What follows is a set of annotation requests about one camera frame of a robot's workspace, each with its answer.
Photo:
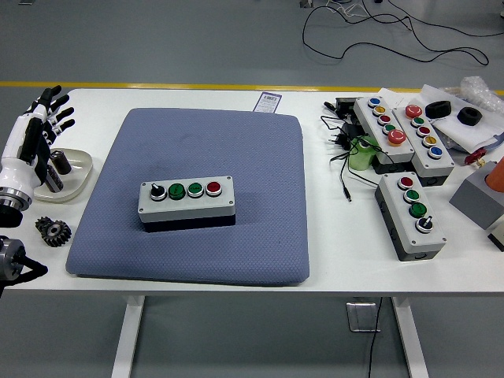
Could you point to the dark metal cylinder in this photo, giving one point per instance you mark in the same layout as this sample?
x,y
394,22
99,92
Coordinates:
x,y
62,163
56,180

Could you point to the grey block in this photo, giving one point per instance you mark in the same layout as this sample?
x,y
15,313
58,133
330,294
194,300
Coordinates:
x,y
472,197

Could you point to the white table leg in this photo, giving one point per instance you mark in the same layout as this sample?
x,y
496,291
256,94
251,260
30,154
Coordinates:
x,y
409,334
128,334

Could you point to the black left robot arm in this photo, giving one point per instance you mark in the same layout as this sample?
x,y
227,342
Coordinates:
x,y
12,256

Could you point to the white shallow dish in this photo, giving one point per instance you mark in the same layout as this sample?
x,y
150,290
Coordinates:
x,y
80,165

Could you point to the clear bubble wrap bag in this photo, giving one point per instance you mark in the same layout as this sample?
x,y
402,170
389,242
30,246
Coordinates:
x,y
478,90

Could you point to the purple and white label card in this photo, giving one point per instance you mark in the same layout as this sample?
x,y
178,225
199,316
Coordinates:
x,y
268,102

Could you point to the black power adapter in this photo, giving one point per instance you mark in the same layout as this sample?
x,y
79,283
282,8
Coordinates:
x,y
350,130

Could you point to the white foam sheet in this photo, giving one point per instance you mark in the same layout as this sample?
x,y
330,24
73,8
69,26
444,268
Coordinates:
x,y
464,134

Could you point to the black metal gear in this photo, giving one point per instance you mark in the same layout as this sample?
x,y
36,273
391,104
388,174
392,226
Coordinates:
x,y
53,232

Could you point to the orange cylinder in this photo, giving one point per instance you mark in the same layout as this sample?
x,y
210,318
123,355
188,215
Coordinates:
x,y
497,175

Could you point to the green tape roll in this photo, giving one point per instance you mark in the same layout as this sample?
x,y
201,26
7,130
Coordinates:
x,y
360,159

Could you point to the red knob part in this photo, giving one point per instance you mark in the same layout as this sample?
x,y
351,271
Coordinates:
x,y
472,157

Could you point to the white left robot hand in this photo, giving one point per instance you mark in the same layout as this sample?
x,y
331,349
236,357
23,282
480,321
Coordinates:
x,y
13,169

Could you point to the white paper sheet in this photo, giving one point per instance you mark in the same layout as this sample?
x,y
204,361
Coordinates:
x,y
393,98

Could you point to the grey five-button box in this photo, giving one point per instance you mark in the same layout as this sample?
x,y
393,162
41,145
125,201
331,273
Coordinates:
x,y
437,165
368,118

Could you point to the blue-grey woven mat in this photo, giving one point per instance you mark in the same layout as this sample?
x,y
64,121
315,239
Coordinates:
x,y
256,157

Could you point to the grey four-control button box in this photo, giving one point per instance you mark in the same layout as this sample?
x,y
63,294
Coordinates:
x,y
185,208
393,201

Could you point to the small black device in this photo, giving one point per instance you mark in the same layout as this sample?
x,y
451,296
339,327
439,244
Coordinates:
x,y
346,104

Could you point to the white box with black edge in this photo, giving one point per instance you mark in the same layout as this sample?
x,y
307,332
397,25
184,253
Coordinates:
x,y
498,236

